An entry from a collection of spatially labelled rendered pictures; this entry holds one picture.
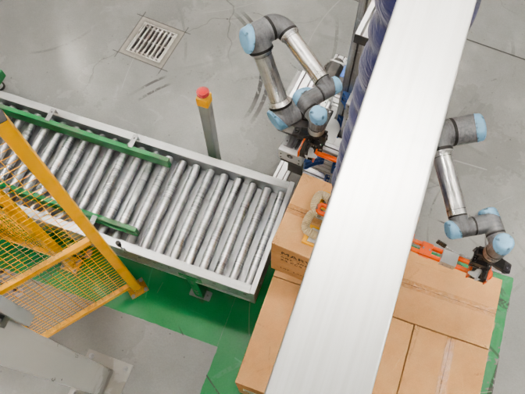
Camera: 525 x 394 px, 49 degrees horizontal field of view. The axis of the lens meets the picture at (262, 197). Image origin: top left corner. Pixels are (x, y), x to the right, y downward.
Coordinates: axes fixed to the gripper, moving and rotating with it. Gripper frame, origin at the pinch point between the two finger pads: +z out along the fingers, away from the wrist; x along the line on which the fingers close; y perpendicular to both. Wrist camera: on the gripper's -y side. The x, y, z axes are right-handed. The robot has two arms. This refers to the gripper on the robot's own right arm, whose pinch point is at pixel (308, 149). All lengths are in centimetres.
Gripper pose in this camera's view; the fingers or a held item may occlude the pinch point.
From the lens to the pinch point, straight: 277.9
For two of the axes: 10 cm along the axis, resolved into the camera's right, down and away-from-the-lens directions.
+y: 9.2, 3.6, -1.7
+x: 4.0, -8.4, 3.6
